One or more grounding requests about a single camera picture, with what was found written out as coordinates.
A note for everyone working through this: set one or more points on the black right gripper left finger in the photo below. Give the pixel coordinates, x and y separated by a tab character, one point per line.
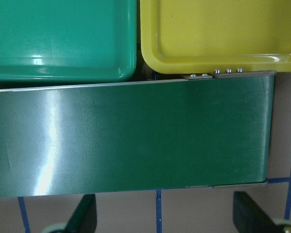
84	218

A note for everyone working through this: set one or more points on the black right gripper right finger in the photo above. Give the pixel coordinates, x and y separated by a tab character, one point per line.
248	217

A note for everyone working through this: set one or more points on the green plastic tray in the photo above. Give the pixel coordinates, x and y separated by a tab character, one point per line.
67	41

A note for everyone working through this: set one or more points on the yellow plastic tray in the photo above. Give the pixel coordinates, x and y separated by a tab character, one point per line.
201	36

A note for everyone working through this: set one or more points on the green conveyor belt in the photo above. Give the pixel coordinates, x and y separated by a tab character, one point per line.
148	135

